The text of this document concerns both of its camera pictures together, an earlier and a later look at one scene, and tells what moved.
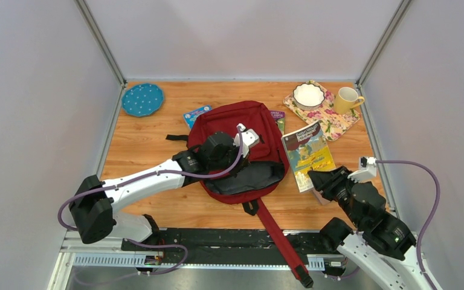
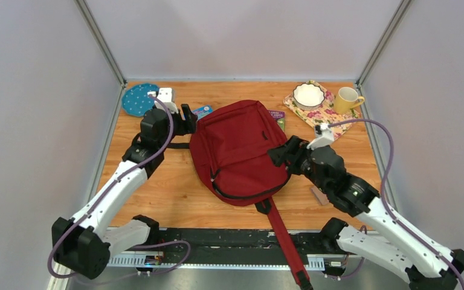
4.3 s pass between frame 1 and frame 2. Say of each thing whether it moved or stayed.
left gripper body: moved
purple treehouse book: stayed
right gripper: moved
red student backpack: stayed
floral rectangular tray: stayed
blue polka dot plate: stayed
